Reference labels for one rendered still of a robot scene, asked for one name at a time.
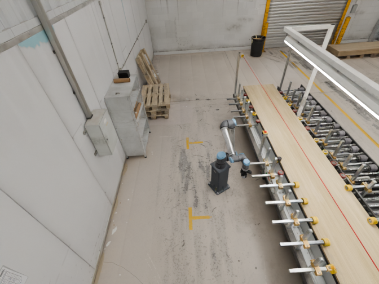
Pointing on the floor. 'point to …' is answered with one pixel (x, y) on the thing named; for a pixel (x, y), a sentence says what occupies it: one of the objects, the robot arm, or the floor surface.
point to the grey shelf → (123, 133)
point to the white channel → (371, 87)
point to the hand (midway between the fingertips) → (244, 177)
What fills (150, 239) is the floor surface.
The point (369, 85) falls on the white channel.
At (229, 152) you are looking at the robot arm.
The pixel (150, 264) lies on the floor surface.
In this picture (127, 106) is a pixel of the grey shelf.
